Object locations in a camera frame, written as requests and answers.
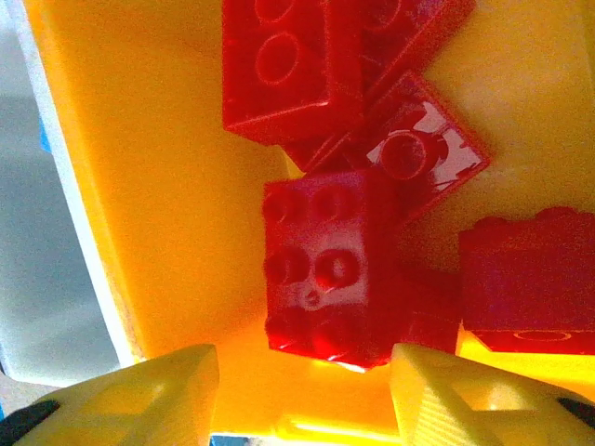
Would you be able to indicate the yellow plastic storage bin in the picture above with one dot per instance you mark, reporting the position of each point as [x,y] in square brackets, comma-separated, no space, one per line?
[176,186]

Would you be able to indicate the red long lego brick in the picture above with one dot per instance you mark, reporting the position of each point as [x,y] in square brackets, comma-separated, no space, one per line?
[283,65]
[409,37]

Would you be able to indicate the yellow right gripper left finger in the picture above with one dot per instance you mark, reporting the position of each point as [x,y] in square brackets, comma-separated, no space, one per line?
[121,399]

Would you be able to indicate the white plastic storage bin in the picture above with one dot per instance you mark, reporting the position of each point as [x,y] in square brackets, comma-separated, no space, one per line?
[42,255]

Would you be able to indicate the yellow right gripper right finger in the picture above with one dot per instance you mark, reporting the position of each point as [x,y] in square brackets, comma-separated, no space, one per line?
[488,404]

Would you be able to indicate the red six-stud lego brick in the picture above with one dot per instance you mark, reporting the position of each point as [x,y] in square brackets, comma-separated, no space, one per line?
[330,265]

